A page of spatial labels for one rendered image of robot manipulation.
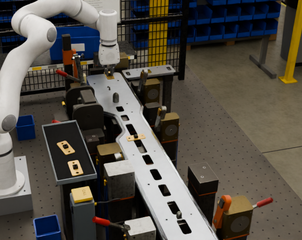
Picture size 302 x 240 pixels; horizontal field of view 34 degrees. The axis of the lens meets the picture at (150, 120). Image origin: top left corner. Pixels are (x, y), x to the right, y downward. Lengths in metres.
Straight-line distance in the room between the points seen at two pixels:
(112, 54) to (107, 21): 0.18
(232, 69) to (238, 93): 0.53
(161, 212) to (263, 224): 0.61
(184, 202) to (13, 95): 0.80
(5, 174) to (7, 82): 0.42
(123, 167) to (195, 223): 0.33
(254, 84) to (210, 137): 2.25
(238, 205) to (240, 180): 0.71
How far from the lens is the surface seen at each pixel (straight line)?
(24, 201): 2.26
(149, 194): 1.87
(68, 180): 1.69
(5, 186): 2.26
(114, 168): 1.82
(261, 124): 4.30
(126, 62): 2.79
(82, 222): 1.67
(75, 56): 2.43
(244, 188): 2.43
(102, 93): 2.53
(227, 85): 4.87
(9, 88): 2.05
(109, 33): 2.39
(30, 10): 2.14
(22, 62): 2.06
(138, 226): 1.66
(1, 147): 2.14
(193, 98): 3.13
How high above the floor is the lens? 2.21
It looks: 32 degrees down
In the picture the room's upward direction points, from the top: 2 degrees clockwise
